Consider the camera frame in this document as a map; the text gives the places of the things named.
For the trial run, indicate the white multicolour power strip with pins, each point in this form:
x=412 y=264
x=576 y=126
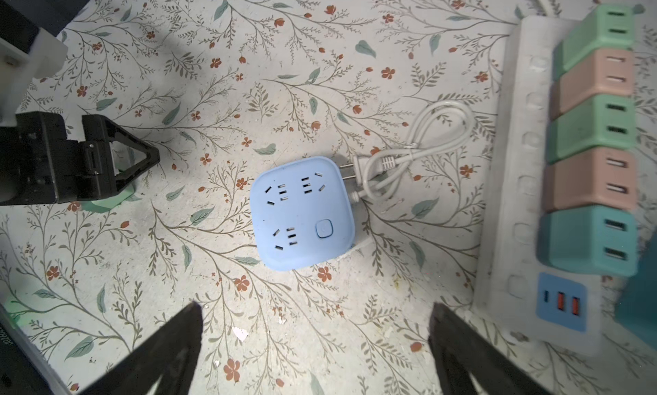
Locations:
x=513 y=286

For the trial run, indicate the floral table mat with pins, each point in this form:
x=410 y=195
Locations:
x=228 y=89

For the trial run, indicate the pink charger cube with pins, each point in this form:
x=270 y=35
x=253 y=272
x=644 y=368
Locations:
x=598 y=176
x=604 y=71

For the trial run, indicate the green charger cube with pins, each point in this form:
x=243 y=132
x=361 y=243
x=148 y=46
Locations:
x=607 y=26
x=600 y=121
x=108 y=204

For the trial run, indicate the teal USB power strip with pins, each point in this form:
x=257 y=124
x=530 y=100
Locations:
x=636 y=309

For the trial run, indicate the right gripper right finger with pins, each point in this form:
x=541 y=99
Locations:
x=463 y=358

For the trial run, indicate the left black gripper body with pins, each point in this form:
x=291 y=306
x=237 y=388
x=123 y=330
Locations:
x=39 y=163

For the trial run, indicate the blue triangular socket adapter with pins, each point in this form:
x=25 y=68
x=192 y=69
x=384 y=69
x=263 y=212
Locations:
x=301 y=214

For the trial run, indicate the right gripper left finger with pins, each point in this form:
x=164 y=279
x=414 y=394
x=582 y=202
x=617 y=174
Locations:
x=163 y=364

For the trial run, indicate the teal charger cube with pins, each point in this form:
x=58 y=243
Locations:
x=590 y=240

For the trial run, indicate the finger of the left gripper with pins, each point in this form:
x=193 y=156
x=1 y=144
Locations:
x=113 y=158

